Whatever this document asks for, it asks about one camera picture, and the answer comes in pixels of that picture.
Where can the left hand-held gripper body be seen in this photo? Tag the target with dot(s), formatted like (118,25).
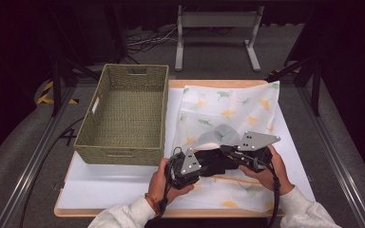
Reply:
(187,167)

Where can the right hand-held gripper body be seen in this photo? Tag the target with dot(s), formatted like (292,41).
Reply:
(256,141)

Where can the black cloth garment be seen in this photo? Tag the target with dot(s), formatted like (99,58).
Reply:
(215,164)

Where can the leaf print mesh laundry bag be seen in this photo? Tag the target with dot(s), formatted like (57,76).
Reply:
(234,107)

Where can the green woven basket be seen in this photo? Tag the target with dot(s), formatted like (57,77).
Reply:
(130,95)

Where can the person's left hand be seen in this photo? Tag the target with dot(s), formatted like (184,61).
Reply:
(158,186)

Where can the person's right hand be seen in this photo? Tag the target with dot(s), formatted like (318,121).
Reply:
(277,174)

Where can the black metal stand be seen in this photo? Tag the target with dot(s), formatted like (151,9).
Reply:
(315,85)
(57,85)

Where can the white table mat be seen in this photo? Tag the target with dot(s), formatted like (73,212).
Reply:
(107,186)

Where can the grey metal stand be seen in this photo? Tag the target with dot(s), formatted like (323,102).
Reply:
(218,19)

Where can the aluminium floor rail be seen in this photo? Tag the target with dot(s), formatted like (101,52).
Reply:
(336,164)
(28,167)

